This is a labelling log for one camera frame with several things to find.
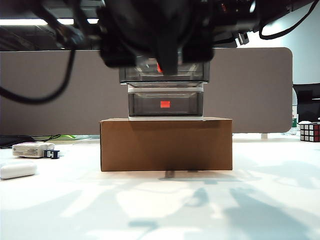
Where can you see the blue black plastic clip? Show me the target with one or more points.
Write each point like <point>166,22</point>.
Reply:
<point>52,154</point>

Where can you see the rubik's cube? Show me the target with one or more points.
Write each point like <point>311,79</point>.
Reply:
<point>310,132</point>

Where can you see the grey drawer with ridged back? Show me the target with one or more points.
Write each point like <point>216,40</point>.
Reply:
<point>135,75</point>

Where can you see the brown cardboard box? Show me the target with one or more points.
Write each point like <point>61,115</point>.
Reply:
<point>165,147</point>

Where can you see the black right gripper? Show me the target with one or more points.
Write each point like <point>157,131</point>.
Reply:
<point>150,25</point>

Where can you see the black office chair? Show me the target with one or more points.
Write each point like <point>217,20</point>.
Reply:
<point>308,105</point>

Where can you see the grey desk partition panel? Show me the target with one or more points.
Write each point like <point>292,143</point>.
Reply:
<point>250,92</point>

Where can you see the clear bottle with green label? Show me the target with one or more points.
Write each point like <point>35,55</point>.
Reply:
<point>295,122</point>

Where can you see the ceiling light strip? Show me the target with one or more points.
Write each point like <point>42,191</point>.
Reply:
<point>25,22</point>

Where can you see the flat black pad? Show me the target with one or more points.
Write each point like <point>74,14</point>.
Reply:
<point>15,141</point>

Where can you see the white plastic drawer cabinet frame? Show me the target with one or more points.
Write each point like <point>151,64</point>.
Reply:
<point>165,88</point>

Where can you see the white labelled packet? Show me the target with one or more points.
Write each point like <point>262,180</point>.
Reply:
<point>30,150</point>

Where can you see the white partition foot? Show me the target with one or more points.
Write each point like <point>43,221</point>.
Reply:
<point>264,136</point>

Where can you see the white earphone case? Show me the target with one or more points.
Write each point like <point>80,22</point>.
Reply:
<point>17,169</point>

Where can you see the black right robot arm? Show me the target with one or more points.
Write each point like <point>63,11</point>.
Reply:
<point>240,15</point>

